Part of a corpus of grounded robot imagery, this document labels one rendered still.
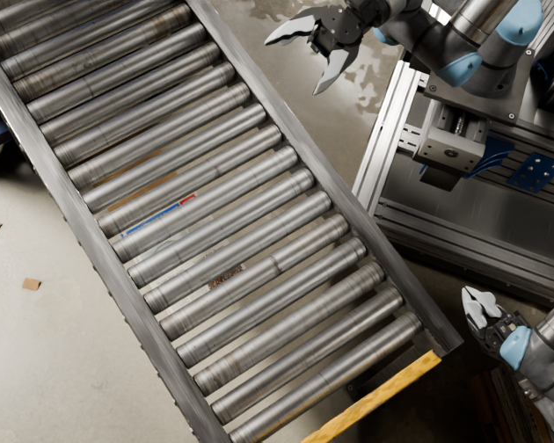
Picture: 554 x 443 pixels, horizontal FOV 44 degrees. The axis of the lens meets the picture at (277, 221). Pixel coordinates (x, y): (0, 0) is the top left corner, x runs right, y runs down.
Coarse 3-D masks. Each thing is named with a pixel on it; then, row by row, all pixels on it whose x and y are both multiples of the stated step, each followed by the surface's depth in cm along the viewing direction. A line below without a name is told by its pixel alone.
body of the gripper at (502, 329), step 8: (520, 312) 140; (496, 320) 146; (504, 320) 140; (512, 320) 140; (520, 320) 142; (488, 328) 141; (496, 328) 139; (504, 328) 139; (512, 328) 140; (528, 328) 140; (488, 336) 143; (496, 336) 140; (504, 336) 138; (488, 344) 144; (496, 344) 142; (496, 352) 143; (520, 376) 139
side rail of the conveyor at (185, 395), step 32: (0, 96) 153; (32, 128) 151; (32, 160) 148; (64, 192) 146; (96, 224) 144; (96, 256) 141; (128, 288) 139; (128, 320) 137; (160, 352) 135; (192, 384) 133; (192, 416) 131
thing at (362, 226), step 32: (192, 0) 167; (224, 32) 164; (256, 64) 162; (256, 96) 158; (288, 128) 156; (320, 160) 154; (352, 192) 151; (352, 224) 148; (384, 256) 146; (384, 288) 150; (416, 288) 144; (448, 352) 140
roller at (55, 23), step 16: (80, 0) 165; (96, 0) 165; (112, 0) 166; (128, 0) 169; (48, 16) 162; (64, 16) 163; (80, 16) 164; (96, 16) 167; (16, 32) 160; (32, 32) 160; (48, 32) 162; (0, 48) 158; (16, 48) 160
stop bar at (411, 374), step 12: (420, 360) 137; (432, 360) 137; (408, 372) 136; (420, 372) 136; (384, 384) 134; (396, 384) 134; (408, 384) 135; (372, 396) 133; (384, 396) 133; (348, 408) 132; (360, 408) 132; (372, 408) 132; (336, 420) 131; (348, 420) 131; (324, 432) 130; (336, 432) 130
